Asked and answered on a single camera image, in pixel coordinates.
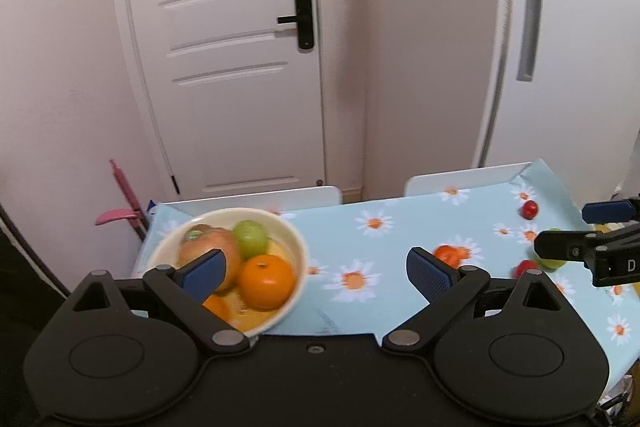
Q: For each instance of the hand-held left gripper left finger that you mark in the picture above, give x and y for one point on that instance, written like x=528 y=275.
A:
x=205 y=277

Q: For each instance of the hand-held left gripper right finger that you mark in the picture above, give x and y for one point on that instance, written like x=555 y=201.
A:
x=427 y=274

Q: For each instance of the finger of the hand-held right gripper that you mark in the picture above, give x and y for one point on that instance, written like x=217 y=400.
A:
x=560 y=246
x=607 y=210

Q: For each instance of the medium orange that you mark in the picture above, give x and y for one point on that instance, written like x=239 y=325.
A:
x=217 y=308

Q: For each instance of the yellowish brown apple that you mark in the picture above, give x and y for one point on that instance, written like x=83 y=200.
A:
x=220 y=243

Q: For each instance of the brown kiwi with green sticker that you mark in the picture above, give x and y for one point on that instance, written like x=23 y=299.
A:
x=194 y=234

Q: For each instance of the green apple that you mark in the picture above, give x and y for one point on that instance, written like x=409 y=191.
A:
x=550 y=263
x=250 y=238

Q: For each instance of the large orange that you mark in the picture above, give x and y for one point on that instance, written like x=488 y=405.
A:
x=266 y=283

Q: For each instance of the cream oval ceramic bowl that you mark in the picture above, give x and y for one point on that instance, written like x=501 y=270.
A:
x=295 y=252

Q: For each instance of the small red tomato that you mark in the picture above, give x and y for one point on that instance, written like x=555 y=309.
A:
x=530 y=209
x=525 y=267

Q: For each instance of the light blue daisy tablecloth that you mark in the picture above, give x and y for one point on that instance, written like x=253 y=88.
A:
x=400 y=219

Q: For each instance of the left white chair back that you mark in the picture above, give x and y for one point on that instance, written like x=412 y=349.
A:
x=250 y=198

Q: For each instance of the pink shoehorn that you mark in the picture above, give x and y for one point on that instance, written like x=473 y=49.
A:
x=125 y=207

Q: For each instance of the white sliding door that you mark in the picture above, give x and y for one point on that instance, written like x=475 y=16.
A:
x=575 y=57

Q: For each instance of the dark furniture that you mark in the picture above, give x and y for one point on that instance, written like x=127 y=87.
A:
x=25 y=267

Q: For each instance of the white panelled door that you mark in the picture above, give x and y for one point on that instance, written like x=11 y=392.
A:
x=225 y=57

